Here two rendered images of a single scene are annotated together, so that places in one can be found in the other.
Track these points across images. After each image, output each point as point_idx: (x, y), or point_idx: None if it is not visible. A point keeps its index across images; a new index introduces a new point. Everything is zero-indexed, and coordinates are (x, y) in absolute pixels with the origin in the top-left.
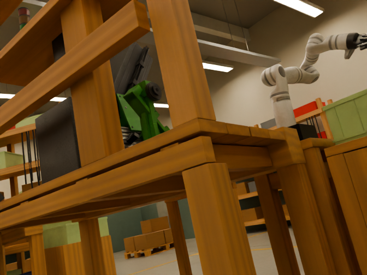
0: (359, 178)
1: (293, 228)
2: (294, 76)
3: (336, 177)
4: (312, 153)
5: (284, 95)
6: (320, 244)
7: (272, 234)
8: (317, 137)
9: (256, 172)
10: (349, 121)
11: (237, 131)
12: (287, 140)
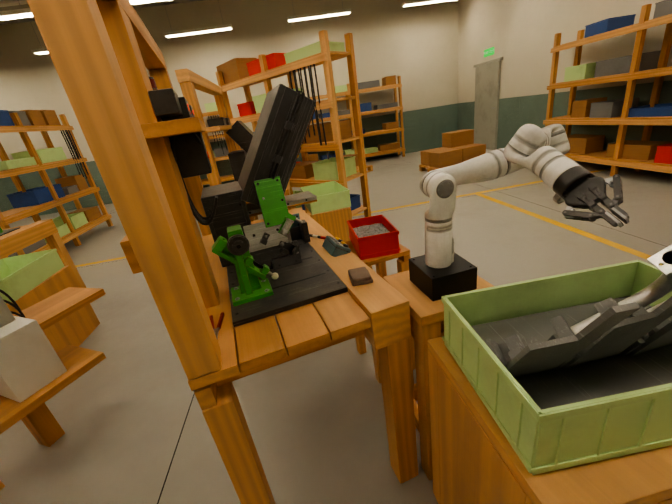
0: (442, 396)
1: (381, 381)
2: (487, 176)
3: (430, 372)
4: (421, 331)
5: (437, 226)
6: (394, 410)
7: None
8: (473, 283)
9: None
10: (456, 340)
11: (260, 363)
12: (373, 328)
